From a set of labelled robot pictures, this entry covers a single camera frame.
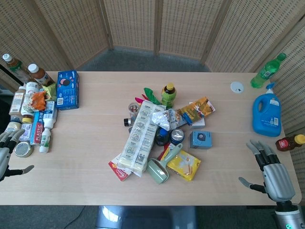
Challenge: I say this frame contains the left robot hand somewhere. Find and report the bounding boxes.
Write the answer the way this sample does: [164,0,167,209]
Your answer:
[0,129,35,183]

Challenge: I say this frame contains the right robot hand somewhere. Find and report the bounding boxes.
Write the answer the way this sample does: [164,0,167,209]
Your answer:
[238,139,296,204]

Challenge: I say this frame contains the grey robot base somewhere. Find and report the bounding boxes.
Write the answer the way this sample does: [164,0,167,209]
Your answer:
[95,205,199,229]

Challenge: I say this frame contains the orange snack packet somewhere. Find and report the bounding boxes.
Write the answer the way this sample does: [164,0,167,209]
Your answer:
[30,90,47,112]

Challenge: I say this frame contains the green snack bag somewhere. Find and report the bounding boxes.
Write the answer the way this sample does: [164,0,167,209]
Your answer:
[41,83,58,103]

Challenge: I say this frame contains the yellow snack bag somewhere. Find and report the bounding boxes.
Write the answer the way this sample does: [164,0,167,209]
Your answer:
[166,150,202,182]

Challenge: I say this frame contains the silver printed snack bag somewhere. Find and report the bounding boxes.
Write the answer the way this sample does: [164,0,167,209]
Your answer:
[152,108,187,132]

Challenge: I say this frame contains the long white cracker pack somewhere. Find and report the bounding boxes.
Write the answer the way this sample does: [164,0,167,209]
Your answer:
[118,100,165,177]

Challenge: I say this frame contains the round tin can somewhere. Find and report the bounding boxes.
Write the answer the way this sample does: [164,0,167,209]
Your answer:
[14,141,33,158]

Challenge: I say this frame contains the glass jar beige content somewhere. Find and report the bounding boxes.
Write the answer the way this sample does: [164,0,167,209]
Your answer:
[4,120,22,135]

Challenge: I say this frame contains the purple white pack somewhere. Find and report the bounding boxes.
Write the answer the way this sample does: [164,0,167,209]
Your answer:
[19,122,33,142]

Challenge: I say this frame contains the brown bottle yellow cap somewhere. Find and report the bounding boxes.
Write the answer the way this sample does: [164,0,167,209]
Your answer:
[275,134,305,152]

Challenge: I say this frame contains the plastic wrap box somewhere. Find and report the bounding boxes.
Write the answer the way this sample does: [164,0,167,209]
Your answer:
[30,110,46,146]

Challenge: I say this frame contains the white green milk bottle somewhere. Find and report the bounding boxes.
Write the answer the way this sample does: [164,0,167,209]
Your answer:
[39,127,53,154]

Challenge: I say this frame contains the jar with yellow lid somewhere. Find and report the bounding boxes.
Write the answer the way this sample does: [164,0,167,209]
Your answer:
[21,114,34,125]

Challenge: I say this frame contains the brown bottle white label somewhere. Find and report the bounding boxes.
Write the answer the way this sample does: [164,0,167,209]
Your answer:
[9,86,27,118]

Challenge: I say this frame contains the blue detergent bottle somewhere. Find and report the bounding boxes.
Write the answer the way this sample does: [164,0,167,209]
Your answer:
[252,82,283,137]

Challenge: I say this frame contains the white blue bottle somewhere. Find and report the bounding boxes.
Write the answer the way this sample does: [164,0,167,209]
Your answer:
[43,101,58,129]

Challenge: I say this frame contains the small blue box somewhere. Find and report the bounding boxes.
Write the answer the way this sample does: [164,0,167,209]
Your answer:
[189,130,213,150]

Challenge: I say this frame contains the tea bottle blue label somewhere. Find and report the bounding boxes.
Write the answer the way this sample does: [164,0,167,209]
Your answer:
[27,63,56,87]

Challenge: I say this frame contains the tea bottle green label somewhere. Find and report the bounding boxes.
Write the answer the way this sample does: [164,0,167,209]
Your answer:
[2,53,31,84]

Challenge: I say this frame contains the blue cookie box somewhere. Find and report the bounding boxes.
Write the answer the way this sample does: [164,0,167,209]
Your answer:
[56,69,80,111]

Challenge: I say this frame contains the small white box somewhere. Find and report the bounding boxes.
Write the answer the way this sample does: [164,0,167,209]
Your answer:
[190,117,206,130]

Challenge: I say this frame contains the white round lid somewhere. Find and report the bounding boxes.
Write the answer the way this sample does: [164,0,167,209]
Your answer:
[230,81,244,94]

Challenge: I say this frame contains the green soda bottle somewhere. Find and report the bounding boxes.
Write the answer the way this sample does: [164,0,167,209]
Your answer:
[250,52,287,89]

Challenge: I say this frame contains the silver top can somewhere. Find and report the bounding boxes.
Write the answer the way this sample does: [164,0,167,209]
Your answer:
[170,129,186,145]

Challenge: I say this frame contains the red yellow packet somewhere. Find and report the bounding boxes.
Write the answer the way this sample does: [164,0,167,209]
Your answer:
[158,143,177,163]

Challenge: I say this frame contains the red white snack packet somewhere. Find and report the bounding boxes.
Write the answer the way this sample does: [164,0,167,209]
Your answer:
[108,154,132,182]

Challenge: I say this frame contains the green lint roller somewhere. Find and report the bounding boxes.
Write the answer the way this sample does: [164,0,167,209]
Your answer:
[146,143,183,185]

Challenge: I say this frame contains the dark blue cap bottle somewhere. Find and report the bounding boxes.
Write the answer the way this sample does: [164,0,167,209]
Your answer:
[155,128,171,147]

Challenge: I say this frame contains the green bottle yellow cap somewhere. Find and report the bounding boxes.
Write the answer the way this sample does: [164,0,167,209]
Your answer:
[161,82,177,110]

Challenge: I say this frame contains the clear plastic jar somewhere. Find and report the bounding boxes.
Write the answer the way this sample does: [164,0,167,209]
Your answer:
[128,102,142,119]

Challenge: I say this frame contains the pink wrapper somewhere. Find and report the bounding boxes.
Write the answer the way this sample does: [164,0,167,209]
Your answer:
[134,94,149,104]

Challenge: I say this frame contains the green red wrapper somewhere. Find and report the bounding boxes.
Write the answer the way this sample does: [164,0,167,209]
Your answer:
[143,87,163,106]

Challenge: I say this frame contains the wicker folding screen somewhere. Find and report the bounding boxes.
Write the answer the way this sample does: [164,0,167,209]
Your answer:
[0,0,305,179]

